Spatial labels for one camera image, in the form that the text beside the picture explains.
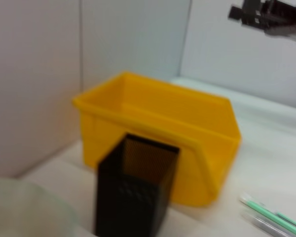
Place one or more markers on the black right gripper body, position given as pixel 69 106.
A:
pixel 283 19

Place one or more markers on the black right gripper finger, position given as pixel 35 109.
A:
pixel 251 12
pixel 235 12

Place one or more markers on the mint green utility knife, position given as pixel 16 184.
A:
pixel 266 209

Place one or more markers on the grey pen in clear sleeve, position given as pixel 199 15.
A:
pixel 271 224

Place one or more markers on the black mesh pen holder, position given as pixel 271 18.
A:
pixel 128 192

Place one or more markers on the pale green wavy fruit bowl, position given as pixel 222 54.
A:
pixel 27 209

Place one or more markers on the yellow plastic bin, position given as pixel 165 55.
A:
pixel 162 118

